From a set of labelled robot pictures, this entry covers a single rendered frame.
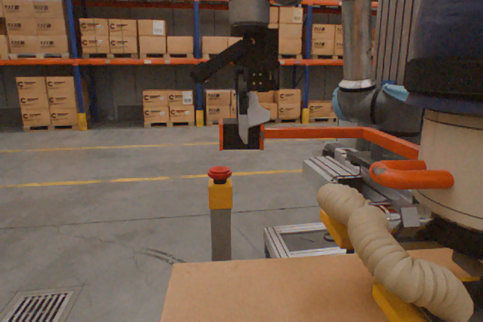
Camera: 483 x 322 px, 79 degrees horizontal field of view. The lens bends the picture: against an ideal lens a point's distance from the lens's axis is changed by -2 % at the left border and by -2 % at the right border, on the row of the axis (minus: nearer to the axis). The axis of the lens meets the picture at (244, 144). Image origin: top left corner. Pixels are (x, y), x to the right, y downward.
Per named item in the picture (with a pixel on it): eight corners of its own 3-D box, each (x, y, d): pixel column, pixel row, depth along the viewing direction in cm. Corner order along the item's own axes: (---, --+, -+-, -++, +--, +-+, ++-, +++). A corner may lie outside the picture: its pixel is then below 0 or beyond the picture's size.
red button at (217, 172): (207, 187, 83) (207, 173, 82) (207, 178, 90) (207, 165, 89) (232, 185, 84) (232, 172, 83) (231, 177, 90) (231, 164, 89)
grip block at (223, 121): (219, 151, 56) (218, 124, 54) (219, 140, 64) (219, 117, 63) (263, 150, 56) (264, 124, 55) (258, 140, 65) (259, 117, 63)
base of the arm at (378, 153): (361, 154, 102) (363, 125, 100) (400, 151, 104) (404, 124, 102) (388, 167, 87) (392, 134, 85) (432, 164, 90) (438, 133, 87)
